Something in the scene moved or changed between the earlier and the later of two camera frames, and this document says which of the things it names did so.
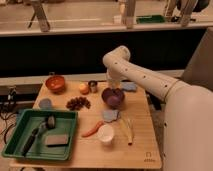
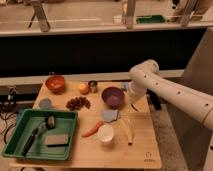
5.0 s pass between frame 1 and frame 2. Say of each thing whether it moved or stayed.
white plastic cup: stayed
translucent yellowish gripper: moved
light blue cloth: stayed
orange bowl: stayed
